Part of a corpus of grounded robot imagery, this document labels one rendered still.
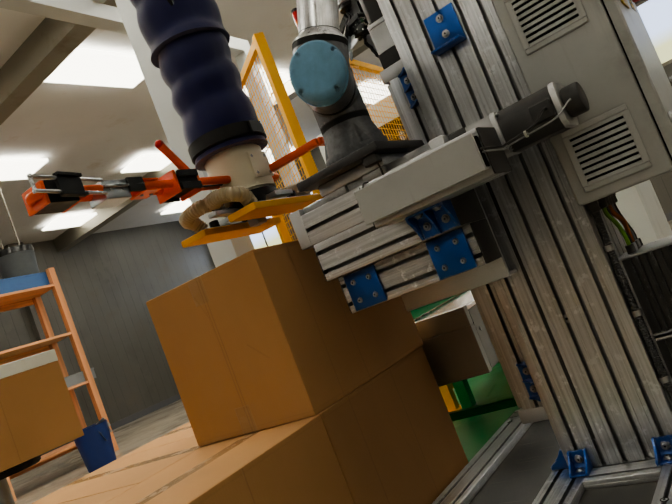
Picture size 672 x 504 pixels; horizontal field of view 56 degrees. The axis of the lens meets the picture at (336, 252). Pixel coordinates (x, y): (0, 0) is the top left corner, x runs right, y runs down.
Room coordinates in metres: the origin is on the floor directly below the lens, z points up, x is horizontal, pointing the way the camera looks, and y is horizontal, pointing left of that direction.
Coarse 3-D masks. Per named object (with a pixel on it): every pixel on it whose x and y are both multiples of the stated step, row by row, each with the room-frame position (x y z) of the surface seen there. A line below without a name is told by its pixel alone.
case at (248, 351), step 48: (192, 288) 1.55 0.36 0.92; (240, 288) 1.47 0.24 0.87; (288, 288) 1.49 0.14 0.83; (336, 288) 1.65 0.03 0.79; (192, 336) 1.58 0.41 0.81; (240, 336) 1.50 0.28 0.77; (288, 336) 1.44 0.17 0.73; (336, 336) 1.59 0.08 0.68; (384, 336) 1.77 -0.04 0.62; (192, 384) 1.61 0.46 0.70; (240, 384) 1.53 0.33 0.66; (288, 384) 1.45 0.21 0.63; (336, 384) 1.53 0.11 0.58; (240, 432) 1.56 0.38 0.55
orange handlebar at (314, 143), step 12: (312, 144) 1.68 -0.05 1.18; (324, 144) 1.70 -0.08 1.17; (288, 156) 1.73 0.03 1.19; (300, 156) 1.73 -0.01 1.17; (276, 168) 1.76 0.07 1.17; (144, 180) 1.46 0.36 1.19; (156, 180) 1.49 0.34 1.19; (168, 180) 1.52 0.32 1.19; (204, 180) 1.62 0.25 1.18; (216, 180) 1.66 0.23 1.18; (228, 180) 1.70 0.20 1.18; (276, 180) 1.91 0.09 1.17; (132, 192) 1.47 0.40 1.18; (144, 192) 1.47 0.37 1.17; (156, 192) 1.53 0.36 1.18
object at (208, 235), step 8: (216, 224) 1.77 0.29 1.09; (232, 224) 1.79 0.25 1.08; (240, 224) 1.80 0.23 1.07; (248, 224) 1.83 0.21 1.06; (264, 224) 1.89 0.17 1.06; (272, 224) 1.93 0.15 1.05; (200, 232) 1.68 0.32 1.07; (208, 232) 1.68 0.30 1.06; (216, 232) 1.71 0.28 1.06; (224, 232) 1.74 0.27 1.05; (232, 232) 1.79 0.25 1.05; (240, 232) 1.84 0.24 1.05; (248, 232) 1.90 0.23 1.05; (256, 232) 1.96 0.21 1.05; (184, 240) 1.72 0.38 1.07; (192, 240) 1.70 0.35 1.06; (200, 240) 1.71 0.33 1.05; (208, 240) 1.76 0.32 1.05; (216, 240) 1.81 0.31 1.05
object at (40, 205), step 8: (40, 184) 1.24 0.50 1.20; (48, 184) 1.25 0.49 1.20; (24, 192) 1.27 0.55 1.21; (24, 200) 1.27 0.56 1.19; (40, 200) 1.25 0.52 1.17; (48, 200) 1.24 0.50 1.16; (56, 200) 1.25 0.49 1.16; (64, 200) 1.27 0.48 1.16; (72, 200) 1.28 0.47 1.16; (80, 200) 1.30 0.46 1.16; (32, 208) 1.26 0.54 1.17; (40, 208) 1.25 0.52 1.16; (48, 208) 1.27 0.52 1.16; (56, 208) 1.29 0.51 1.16; (64, 208) 1.31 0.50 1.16
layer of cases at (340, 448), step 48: (384, 384) 1.69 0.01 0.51; (432, 384) 1.92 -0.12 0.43; (192, 432) 2.02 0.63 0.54; (288, 432) 1.36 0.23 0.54; (336, 432) 1.46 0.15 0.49; (384, 432) 1.62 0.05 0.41; (432, 432) 1.82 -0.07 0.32; (96, 480) 1.78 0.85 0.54; (144, 480) 1.47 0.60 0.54; (192, 480) 1.25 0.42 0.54; (240, 480) 1.18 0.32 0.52; (288, 480) 1.28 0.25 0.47; (336, 480) 1.40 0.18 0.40; (384, 480) 1.55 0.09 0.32; (432, 480) 1.74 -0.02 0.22
